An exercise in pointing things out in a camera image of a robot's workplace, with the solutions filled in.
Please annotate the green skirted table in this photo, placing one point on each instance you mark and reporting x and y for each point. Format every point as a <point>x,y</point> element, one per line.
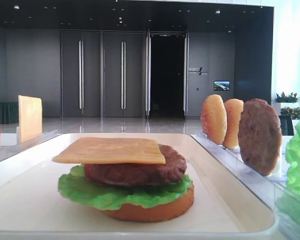
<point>9,112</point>

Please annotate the standing bun half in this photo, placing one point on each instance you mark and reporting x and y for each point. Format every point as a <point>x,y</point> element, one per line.
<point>214,118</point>
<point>233,108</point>

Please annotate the orange cheese slice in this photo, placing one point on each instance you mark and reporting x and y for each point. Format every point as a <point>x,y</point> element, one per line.
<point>97,150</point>
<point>30,117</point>

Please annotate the cream rectangular tray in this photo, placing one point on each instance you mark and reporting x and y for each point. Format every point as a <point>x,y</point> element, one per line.
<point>224,207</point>

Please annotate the potted flower plants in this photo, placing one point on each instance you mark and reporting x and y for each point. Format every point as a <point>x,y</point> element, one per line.
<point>288,105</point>

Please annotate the inner standing bun half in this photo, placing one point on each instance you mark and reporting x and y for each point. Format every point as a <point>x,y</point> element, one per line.
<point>233,108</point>

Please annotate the outer standing bun half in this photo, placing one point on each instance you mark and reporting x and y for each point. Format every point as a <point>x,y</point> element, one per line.
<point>214,118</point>

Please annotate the stacked green lettuce leaf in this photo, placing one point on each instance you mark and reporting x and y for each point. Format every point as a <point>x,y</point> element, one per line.
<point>75,187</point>

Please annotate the standing orange cheese slice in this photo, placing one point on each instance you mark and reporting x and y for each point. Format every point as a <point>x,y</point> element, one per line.
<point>30,117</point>

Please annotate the right long clear rail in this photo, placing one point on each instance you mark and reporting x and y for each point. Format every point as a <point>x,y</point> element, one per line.
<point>272,190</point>

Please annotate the left long clear rail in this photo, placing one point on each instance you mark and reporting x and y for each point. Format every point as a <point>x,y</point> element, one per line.
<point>9,151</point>

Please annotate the bottom bread slice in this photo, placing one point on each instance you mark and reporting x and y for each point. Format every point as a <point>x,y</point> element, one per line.
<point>159,213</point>

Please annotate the stacked brown meat patty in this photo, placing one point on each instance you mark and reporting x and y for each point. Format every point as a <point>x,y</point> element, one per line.
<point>135,175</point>

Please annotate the standing brown meat patty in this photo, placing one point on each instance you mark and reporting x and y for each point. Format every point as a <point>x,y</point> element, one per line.
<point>259,136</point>

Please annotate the wall mounted screen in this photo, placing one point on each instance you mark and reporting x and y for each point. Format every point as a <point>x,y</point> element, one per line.
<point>221,85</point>

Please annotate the long clear rail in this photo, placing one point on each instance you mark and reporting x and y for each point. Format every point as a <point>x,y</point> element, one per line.
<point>272,190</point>
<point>9,151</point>

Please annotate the stacked red tomato slice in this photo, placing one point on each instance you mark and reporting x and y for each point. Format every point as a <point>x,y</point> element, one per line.
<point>94,173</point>

